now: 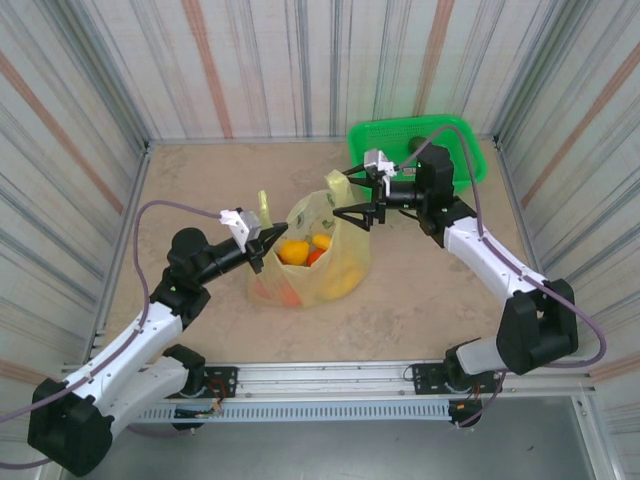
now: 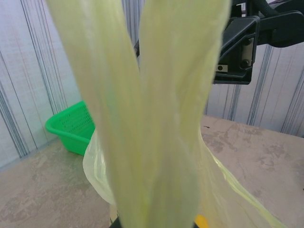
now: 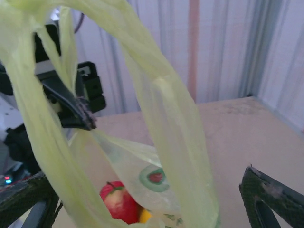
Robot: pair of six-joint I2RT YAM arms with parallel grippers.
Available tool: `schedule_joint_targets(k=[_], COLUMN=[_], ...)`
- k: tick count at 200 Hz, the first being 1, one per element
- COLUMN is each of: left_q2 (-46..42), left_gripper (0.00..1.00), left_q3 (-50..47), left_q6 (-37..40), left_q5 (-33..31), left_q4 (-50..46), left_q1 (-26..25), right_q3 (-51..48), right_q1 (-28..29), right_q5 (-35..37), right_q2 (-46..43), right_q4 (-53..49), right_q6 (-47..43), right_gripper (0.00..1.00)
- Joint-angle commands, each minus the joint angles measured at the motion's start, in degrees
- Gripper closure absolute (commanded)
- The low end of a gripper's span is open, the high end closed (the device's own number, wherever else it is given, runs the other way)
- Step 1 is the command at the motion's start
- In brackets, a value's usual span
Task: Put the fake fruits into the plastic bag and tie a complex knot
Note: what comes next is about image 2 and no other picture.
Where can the yellow fake banana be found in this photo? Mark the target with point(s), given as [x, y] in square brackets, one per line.
[201, 222]

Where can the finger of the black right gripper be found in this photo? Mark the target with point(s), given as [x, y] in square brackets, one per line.
[235, 59]
[137, 48]

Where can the green plastic basket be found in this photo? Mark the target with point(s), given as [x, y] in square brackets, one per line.
[69, 128]

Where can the yellow-green avocado print plastic bag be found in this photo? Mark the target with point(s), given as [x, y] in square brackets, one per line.
[161, 107]

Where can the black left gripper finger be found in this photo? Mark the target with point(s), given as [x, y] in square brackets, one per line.
[116, 223]

